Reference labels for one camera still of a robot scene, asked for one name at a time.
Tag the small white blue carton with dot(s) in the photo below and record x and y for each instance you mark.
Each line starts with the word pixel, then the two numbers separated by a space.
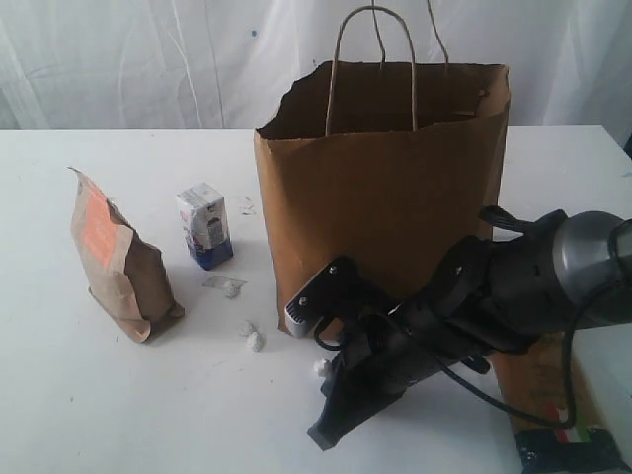
pixel 204 221

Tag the brown paper shopping bag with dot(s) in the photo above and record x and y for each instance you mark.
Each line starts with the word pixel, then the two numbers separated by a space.
pixel 387 163

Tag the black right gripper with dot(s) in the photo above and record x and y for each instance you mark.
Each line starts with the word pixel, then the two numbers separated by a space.
pixel 484 297

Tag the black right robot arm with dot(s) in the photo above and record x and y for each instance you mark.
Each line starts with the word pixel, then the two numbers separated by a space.
pixel 558 274

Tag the clear plastic wrapper scrap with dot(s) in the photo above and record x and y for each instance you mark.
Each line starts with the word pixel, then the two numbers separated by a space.
pixel 223 283

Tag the spaghetti packet dark blue ends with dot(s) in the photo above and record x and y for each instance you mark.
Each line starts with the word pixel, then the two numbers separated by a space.
pixel 533 383

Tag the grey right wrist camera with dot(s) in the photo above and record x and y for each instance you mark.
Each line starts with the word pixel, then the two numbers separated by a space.
pixel 337 291

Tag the white crumb beside wrapper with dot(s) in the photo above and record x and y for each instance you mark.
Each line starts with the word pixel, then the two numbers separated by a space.
pixel 230 290

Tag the kraft pouch with orange label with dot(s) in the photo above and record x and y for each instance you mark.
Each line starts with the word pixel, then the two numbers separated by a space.
pixel 125 274

